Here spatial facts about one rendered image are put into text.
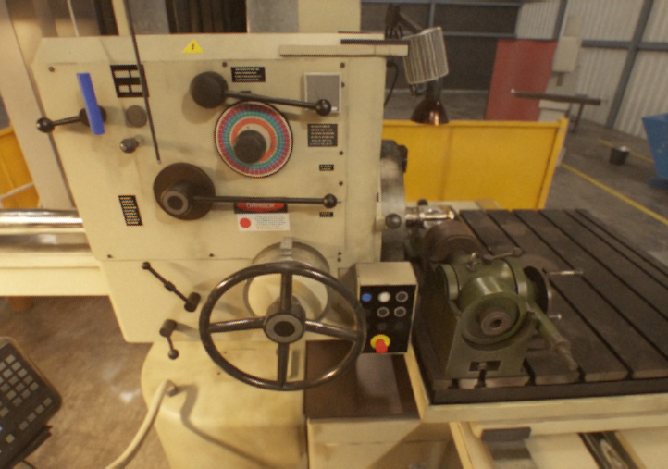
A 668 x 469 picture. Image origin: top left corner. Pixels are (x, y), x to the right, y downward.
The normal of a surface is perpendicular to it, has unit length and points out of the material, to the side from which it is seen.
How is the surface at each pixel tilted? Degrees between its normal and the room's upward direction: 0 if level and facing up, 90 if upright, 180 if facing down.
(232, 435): 90
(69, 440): 0
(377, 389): 0
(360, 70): 90
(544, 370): 0
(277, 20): 90
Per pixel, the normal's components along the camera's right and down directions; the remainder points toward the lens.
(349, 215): 0.04, 0.47
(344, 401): 0.00, -0.88
